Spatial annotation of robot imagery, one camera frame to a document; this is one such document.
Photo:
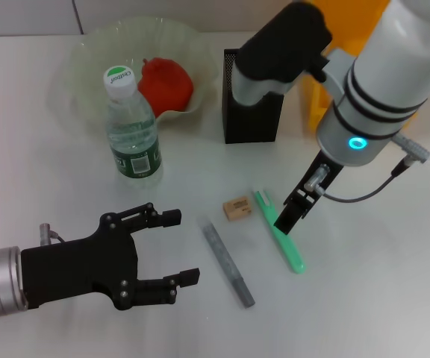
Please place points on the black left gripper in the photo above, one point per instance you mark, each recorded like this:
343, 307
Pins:
77, 264

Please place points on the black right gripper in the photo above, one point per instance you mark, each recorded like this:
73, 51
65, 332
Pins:
328, 161

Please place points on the green utility knife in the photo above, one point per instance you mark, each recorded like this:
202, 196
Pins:
293, 257

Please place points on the grey marker pen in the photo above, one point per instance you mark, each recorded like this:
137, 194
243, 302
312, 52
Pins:
224, 257

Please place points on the small tan eraser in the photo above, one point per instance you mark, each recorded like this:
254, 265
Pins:
237, 210

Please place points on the clear green-label water bottle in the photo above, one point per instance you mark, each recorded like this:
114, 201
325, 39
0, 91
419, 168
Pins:
134, 130

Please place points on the red orange fruit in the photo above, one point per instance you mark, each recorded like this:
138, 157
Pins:
166, 89

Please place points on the black mesh pen holder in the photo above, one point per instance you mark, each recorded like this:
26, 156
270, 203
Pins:
250, 123

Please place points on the pale green glass fruit plate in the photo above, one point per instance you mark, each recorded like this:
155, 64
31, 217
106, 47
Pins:
88, 74

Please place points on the yellow plastic bin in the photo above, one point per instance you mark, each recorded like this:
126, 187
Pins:
314, 104

